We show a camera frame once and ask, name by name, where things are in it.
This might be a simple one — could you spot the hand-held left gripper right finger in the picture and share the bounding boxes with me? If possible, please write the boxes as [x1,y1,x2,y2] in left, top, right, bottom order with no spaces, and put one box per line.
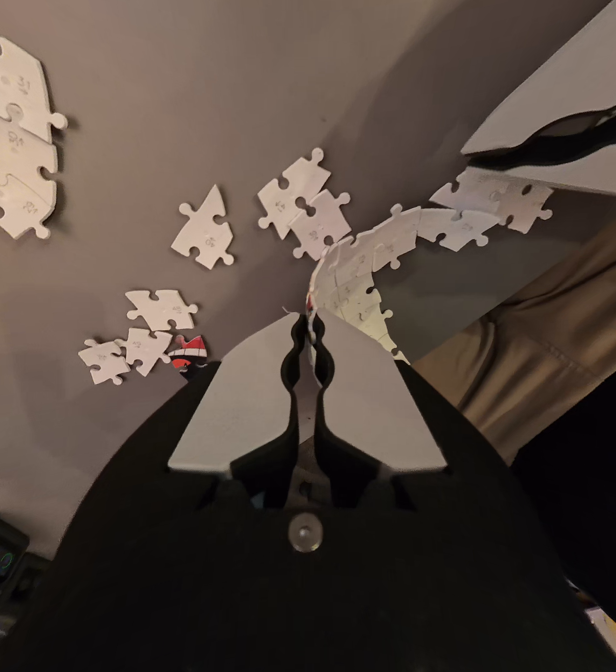
[313,314,448,509]

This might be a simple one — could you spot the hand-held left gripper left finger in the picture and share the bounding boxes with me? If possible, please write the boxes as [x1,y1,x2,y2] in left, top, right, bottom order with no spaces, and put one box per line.
[168,313,309,509]

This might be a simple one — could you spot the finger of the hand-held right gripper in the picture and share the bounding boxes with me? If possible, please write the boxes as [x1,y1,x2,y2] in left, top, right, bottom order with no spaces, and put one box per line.
[467,133,616,200]
[460,0,616,156]

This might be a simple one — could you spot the curved assembled puzzle ball section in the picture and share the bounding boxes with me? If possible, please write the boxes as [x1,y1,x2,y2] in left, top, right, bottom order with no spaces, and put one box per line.
[305,204,500,365]

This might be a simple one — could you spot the printed red black puzzle piece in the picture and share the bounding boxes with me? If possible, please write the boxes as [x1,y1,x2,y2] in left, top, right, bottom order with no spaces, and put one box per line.
[168,335,210,375]

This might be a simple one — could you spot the pointed white puzzle piece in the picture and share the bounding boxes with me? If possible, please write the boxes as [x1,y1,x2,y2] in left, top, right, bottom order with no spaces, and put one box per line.
[170,184,235,270]

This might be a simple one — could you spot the three joined white puzzle pieces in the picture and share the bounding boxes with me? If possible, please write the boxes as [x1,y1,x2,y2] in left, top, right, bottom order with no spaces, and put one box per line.
[0,18,69,240]

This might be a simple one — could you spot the person's beige trousers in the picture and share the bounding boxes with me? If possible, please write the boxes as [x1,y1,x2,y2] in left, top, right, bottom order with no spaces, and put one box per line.
[412,202,616,465]

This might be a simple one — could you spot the black bag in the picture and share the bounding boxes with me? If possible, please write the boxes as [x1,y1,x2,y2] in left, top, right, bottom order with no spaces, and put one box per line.
[513,362,616,672]

